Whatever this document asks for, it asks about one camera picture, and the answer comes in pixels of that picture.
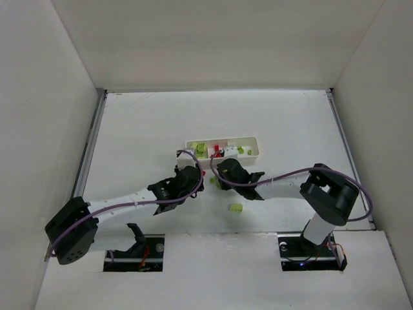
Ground green large duplo brick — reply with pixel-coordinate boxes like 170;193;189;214
196;143;207;152

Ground pale green arch duplo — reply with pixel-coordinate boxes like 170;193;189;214
228;203;243;213

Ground pale green curved duplo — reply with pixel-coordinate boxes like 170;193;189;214
196;150;208;159

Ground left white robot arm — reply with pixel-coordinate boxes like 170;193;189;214
45;165;204;265

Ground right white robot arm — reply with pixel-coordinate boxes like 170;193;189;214
212;158;359;246

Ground white three-compartment tray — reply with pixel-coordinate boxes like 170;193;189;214
177;137;260;169

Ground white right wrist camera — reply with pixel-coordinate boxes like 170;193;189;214
221;145;239;158

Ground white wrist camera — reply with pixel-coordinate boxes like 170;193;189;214
177;149;190;160
221;145;239;158

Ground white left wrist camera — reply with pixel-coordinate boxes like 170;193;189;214
177;149;190;160

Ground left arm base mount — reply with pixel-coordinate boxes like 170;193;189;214
103;223;165;273

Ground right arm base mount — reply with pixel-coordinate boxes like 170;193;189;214
278;234;348;272

